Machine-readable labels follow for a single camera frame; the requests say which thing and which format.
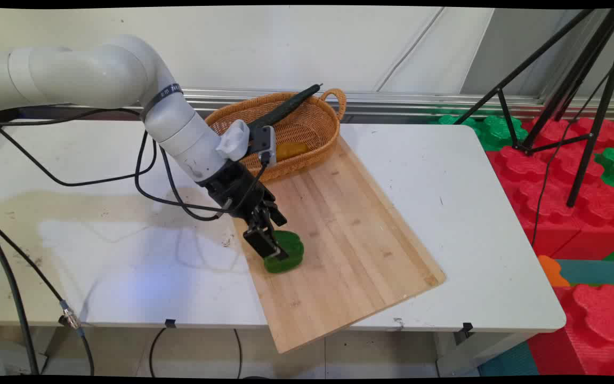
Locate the orange foam piece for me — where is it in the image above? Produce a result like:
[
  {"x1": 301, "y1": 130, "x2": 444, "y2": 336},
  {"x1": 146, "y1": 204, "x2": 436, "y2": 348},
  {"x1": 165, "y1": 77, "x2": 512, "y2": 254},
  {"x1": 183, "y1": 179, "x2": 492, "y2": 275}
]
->
[{"x1": 538, "y1": 255, "x2": 572, "y2": 288}]

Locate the thick black cable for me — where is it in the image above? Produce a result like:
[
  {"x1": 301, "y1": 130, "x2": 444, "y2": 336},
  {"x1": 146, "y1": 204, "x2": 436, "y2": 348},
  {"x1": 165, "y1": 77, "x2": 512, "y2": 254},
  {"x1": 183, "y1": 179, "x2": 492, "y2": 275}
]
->
[{"x1": 0, "y1": 213, "x2": 39, "y2": 375}]

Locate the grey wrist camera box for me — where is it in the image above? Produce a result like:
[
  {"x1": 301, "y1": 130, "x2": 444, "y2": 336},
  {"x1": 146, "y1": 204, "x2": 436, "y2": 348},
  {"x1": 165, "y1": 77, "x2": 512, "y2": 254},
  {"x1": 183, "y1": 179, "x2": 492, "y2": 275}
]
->
[{"x1": 248, "y1": 125, "x2": 277, "y2": 164}]

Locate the wooden cutting board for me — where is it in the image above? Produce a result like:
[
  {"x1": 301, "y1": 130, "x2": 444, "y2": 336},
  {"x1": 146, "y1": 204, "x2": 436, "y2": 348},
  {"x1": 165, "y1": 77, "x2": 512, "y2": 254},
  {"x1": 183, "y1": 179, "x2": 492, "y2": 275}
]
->
[{"x1": 231, "y1": 135, "x2": 446, "y2": 354}]

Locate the black strap on arm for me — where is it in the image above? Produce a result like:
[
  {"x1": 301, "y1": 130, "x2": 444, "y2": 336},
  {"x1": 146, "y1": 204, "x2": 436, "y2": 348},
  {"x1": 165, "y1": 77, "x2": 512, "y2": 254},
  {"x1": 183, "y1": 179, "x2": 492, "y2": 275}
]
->
[{"x1": 141, "y1": 84, "x2": 184, "y2": 121}]

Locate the green toy bell pepper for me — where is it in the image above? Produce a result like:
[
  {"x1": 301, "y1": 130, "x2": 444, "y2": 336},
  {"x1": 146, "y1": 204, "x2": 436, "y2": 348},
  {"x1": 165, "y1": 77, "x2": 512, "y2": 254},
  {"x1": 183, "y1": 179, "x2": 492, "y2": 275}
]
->
[{"x1": 263, "y1": 230, "x2": 305, "y2": 274}]

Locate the yellow toy fruit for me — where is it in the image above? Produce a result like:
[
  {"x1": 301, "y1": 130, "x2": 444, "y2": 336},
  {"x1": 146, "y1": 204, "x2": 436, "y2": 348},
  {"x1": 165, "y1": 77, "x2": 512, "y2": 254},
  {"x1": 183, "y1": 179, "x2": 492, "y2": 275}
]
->
[{"x1": 276, "y1": 141, "x2": 309, "y2": 162}]

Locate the black tripod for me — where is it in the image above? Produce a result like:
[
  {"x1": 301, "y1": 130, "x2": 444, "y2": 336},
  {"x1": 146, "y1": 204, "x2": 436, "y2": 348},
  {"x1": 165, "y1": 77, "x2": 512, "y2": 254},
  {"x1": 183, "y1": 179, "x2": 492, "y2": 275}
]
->
[{"x1": 454, "y1": 7, "x2": 614, "y2": 209}]

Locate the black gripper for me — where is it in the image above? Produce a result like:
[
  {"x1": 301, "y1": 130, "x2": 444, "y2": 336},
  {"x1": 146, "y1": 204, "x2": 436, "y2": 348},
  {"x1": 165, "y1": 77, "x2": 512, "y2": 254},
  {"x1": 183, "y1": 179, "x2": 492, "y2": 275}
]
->
[{"x1": 198, "y1": 159, "x2": 290, "y2": 262}]

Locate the large red foam block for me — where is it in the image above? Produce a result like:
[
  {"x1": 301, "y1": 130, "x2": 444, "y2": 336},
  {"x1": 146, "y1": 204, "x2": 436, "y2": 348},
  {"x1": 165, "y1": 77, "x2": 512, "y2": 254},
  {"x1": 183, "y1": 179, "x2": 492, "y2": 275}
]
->
[{"x1": 486, "y1": 117, "x2": 614, "y2": 260}]

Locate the teal foam floor mat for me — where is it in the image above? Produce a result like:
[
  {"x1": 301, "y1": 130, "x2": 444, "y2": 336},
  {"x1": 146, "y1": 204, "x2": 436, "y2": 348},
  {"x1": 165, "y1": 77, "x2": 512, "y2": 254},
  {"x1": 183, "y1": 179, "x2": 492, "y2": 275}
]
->
[{"x1": 478, "y1": 341, "x2": 540, "y2": 377}]

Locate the dark green toy cucumber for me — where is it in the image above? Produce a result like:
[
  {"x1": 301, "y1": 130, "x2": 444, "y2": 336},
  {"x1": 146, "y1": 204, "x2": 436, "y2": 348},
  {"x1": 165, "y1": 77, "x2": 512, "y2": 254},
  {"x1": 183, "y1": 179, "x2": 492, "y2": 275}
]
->
[{"x1": 247, "y1": 83, "x2": 322, "y2": 130}]

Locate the black cable under table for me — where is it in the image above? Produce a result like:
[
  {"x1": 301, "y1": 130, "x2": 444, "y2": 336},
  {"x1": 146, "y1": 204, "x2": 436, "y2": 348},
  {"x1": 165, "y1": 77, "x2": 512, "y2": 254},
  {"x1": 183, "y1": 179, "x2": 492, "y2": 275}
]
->
[
  {"x1": 233, "y1": 329, "x2": 243, "y2": 377},
  {"x1": 149, "y1": 327, "x2": 167, "y2": 377}
]

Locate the aluminium window rail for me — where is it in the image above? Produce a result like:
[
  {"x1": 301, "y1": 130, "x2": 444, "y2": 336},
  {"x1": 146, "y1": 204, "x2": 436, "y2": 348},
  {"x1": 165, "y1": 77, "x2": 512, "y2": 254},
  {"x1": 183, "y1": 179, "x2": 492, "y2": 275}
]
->
[{"x1": 179, "y1": 88, "x2": 614, "y2": 121}]

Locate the black cable with metal connector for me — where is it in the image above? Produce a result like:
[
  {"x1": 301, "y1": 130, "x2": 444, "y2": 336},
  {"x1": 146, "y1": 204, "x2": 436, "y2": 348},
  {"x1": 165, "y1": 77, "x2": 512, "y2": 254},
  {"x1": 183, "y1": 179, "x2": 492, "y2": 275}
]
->
[{"x1": 0, "y1": 216, "x2": 95, "y2": 376}]

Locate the wicker basket with handles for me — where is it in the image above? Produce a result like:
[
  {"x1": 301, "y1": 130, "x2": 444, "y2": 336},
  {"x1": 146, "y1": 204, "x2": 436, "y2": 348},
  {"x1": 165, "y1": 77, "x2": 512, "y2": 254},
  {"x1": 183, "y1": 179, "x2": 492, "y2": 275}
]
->
[{"x1": 204, "y1": 89, "x2": 347, "y2": 182}]

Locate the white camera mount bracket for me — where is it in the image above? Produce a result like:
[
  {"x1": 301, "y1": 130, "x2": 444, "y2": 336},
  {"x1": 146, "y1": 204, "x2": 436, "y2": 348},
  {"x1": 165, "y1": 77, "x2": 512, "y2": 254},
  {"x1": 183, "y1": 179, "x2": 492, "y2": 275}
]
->
[{"x1": 216, "y1": 119, "x2": 251, "y2": 162}]

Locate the thin black tripod cable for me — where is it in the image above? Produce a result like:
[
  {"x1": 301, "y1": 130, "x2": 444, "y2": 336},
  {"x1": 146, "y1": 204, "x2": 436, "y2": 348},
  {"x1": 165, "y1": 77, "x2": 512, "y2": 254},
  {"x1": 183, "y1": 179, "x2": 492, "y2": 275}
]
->
[{"x1": 530, "y1": 69, "x2": 612, "y2": 247}]

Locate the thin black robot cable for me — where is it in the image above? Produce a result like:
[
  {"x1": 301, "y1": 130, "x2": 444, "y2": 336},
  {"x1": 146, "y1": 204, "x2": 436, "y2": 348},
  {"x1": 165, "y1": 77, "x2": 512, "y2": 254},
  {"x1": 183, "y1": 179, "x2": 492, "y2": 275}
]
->
[
  {"x1": 134, "y1": 131, "x2": 270, "y2": 214},
  {"x1": 159, "y1": 148, "x2": 223, "y2": 222},
  {"x1": 0, "y1": 107, "x2": 157, "y2": 188}
]

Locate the white table leg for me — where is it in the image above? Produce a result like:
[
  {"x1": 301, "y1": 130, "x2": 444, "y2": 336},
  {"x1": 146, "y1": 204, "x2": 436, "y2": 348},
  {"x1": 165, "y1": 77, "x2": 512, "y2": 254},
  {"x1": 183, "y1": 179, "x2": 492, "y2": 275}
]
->
[{"x1": 435, "y1": 331, "x2": 522, "y2": 377}]

